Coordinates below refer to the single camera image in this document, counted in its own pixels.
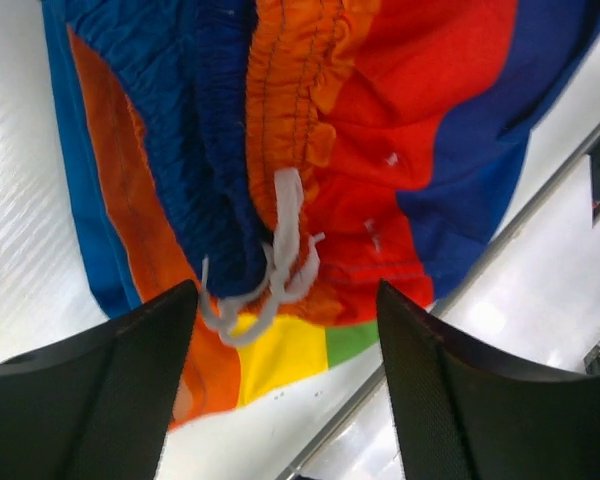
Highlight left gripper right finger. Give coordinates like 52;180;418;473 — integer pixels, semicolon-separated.
377;282;600;480

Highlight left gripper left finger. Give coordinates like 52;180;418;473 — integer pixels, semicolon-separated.
0;280;198;479

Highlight rainbow striped shorts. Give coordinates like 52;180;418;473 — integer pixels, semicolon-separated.
42;1;600;427

